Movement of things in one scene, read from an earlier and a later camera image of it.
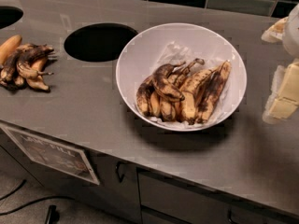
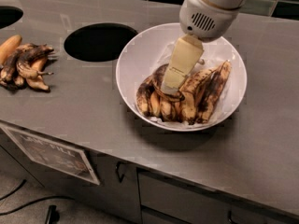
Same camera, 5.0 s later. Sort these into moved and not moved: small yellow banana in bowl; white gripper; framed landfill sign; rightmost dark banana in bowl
Moved: white gripper
Not moved: framed landfill sign; small yellow banana in bowl; rightmost dark banana in bowl
